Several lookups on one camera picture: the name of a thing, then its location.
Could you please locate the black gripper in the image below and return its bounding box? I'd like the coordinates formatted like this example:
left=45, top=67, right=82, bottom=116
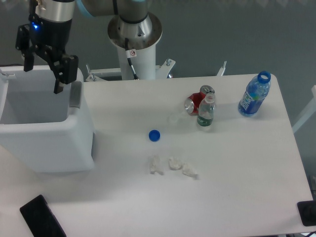
left=15, top=14, right=79, bottom=94

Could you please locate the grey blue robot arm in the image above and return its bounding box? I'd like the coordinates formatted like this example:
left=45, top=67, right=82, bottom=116
left=15, top=0, right=149, bottom=94

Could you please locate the white open trash bin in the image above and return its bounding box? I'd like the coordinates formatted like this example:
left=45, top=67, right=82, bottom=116
left=0, top=66, right=95, bottom=173

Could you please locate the left white paper ball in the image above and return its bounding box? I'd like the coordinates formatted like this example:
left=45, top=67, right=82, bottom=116
left=149, top=155, right=164, bottom=175

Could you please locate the white paper ball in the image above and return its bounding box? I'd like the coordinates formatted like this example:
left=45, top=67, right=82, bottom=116
left=149, top=155, right=164, bottom=175
left=182, top=162, right=198, bottom=179
left=168, top=157, right=183, bottom=170

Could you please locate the middle white paper ball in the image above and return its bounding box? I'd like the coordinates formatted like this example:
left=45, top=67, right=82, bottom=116
left=168, top=157, right=183, bottom=170

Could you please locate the right white paper ball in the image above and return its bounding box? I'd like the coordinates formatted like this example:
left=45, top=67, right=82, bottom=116
left=182, top=162, right=198, bottom=179

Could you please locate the blue bottle cap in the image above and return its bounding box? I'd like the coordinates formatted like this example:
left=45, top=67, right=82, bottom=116
left=148, top=129, right=160, bottom=142

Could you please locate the white bottle cap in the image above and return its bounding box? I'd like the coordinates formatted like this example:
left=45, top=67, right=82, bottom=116
left=168, top=114, right=179, bottom=124

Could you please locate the crushed red soda can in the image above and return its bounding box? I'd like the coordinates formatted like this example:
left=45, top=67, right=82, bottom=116
left=184, top=85, right=215, bottom=116

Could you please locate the black smartphone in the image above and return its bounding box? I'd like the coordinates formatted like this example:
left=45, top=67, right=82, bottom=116
left=19, top=195, right=67, bottom=237

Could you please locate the clear green label bottle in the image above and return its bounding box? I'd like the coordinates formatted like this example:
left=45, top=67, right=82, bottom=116
left=197, top=92, right=216, bottom=127

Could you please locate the blue plastic drink bottle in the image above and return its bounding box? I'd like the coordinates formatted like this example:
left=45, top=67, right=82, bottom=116
left=238, top=71, right=271, bottom=117

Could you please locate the black device at edge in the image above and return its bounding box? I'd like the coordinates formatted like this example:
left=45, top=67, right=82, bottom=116
left=297, top=200, right=316, bottom=227

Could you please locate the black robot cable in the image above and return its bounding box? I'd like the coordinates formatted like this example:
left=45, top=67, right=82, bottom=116
left=124, top=37, right=140, bottom=80

